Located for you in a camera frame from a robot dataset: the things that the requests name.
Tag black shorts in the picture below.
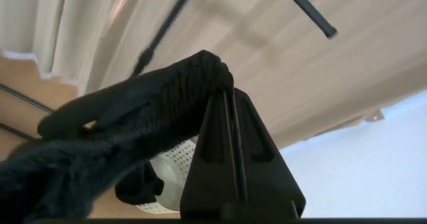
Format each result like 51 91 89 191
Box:
0 49 234 224

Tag white laundry basket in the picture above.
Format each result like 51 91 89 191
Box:
135 139 197 215

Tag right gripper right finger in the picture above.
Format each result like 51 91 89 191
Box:
233 87 307 219

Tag black clothes rack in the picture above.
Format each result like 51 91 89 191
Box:
0 0 338 141

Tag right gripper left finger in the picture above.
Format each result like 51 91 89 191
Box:
179 90 240 219

